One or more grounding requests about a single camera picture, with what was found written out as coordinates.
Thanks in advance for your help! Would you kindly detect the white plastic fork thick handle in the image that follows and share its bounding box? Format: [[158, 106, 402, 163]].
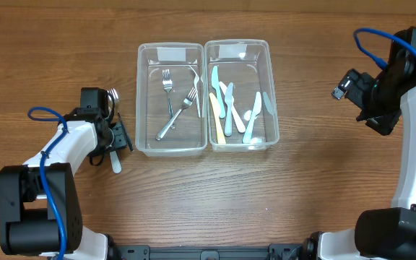
[[110, 151, 122, 174]]

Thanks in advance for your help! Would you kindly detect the dark handled steel fork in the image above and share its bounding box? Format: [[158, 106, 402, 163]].
[[108, 88, 134, 152]]

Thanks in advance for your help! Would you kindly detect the matte steel fork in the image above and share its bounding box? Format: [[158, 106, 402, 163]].
[[162, 69, 173, 118]]

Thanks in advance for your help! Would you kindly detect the shiny steel fork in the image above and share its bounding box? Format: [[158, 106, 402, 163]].
[[155, 87, 197, 141]]

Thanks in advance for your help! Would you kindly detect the white plastic fork thin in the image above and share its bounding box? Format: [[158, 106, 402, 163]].
[[188, 65, 202, 118]]

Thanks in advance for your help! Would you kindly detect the yellow plastic knife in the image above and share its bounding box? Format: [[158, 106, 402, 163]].
[[209, 92, 226, 144]]

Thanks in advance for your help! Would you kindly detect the light blue plastic knife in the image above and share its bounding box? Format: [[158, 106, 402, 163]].
[[243, 92, 262, 144]]

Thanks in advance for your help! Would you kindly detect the mint green plastic knife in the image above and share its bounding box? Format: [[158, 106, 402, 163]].
[[211, 65, 226, 118]]

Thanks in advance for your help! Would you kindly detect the pale white plastic knife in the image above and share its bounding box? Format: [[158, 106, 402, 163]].
[[224, 82, 234, 137]]

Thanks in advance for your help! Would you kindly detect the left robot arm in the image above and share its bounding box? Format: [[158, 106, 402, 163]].
[[0, 87, 131, 260]]

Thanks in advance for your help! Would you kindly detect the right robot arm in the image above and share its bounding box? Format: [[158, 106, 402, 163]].
[[291, 27, 416, 259]]

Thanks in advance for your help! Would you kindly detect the left clear plastic container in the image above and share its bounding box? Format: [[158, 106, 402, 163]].
[[135, 42, 207, 157]]

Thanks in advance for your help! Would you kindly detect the clear plastic container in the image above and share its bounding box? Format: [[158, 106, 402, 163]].
[[135, 42, 207, 157], [205, 39, 280, 152]]

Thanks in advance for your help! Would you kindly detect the right clear plastic container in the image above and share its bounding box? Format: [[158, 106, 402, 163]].
[[205, 39, 280, 152]]

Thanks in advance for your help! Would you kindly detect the left blue cable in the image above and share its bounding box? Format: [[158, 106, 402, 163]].
[[27, 106, 70, 260]]

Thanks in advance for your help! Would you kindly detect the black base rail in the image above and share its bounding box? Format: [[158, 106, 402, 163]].
[[118, 243, 301, 260]]

